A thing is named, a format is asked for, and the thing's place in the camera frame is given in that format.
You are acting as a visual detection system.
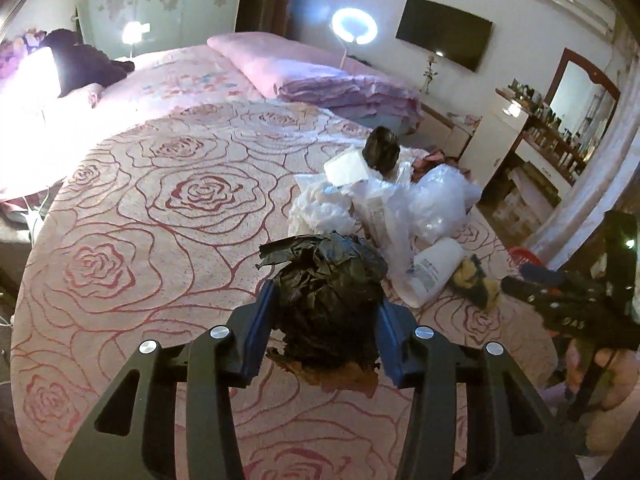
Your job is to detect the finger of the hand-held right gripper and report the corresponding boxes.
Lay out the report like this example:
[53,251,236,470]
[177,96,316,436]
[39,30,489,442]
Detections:
[501,276,557,307]
[519,262,568,287]

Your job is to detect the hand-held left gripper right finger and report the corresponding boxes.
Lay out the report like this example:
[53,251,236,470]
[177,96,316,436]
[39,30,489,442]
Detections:
[376,301,587,480]

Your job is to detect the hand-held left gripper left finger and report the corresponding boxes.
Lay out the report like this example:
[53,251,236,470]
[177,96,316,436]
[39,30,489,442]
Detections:
[54,279,277,480]

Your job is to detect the large black plastic bag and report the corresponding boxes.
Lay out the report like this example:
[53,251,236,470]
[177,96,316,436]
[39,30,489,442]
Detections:
[257,231,388,398]

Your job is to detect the person's right hand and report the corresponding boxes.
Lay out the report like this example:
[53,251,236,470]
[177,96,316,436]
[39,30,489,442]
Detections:
[592,347,640,412]

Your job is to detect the red basket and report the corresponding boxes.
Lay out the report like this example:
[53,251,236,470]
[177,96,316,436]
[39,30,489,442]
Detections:
[507,246,544,269]

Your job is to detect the yellow banana peel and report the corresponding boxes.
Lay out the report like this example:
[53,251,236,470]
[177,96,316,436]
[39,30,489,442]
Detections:
[447,256,502,311]

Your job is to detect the stacked cardboard boxes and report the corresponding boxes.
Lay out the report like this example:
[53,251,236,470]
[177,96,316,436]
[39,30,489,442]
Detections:
[492,160,559,235]

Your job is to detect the white plastic bottle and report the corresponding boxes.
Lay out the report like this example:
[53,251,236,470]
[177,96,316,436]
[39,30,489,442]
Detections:
[400,237,467,308]

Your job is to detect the dressing table with bottles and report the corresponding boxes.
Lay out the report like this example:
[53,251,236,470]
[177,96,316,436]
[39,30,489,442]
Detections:
[530,10,640,271]

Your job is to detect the clear crumpled plastic bag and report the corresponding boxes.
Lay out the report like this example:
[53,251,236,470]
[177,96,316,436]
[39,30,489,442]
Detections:
[410,164,483,247]

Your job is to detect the white labelled plastic wrapper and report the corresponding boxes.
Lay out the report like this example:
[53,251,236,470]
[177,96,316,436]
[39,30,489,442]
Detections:
[350,179,420,281]

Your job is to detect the white fluffy wad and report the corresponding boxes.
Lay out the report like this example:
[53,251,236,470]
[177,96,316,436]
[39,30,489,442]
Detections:
[288,174,357,237]

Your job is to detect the white cabinet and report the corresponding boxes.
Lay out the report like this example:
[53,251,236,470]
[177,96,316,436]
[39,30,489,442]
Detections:
[460,95,531,172]

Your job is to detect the row of cosmetic bottles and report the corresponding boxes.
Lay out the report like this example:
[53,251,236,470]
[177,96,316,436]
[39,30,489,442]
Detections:
[507,77,590,183]

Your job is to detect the orange crumpled plastic bag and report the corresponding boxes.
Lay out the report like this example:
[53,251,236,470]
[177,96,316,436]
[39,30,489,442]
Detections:
[417,149,458,168]

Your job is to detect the white foam block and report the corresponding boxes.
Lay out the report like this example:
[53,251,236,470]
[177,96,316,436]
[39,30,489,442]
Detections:
[323,149,373,188]

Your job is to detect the brown framed mirror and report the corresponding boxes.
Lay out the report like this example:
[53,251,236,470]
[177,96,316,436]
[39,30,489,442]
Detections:
[544,47,622,126]

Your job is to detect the small crumpled black plastic bag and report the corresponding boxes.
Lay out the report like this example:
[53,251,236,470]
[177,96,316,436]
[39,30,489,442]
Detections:
[362,126,401,179]

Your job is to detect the single rose in vase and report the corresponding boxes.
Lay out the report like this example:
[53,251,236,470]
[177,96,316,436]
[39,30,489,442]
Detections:
[421,55,439,95]

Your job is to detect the folded purple quilt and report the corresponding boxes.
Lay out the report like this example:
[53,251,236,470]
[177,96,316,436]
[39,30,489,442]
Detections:
[276,71,425,137]

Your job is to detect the pink floral bed sheet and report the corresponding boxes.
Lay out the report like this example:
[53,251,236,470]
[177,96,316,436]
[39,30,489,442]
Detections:
[0,44,281,198]

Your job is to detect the folded pink quilt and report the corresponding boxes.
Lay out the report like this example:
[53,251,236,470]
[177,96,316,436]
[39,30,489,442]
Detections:
[207,32,361,98]

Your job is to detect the black plush toy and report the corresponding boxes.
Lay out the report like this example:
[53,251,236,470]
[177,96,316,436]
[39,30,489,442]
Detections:
[42,29,136,98]

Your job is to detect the floral white wardrobe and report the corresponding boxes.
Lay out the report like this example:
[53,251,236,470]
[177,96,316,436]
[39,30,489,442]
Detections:
[80,0,246,61]

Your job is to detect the purple plush item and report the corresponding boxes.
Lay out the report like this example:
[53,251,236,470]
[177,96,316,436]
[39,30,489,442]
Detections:
[0,30,48,80]

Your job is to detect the wall-mounted black television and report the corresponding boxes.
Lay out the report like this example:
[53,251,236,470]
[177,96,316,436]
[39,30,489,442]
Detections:
[395,0,493,72]

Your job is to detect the ring light on stand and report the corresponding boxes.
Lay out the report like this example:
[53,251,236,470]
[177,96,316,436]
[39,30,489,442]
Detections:
[331,7,370,70]

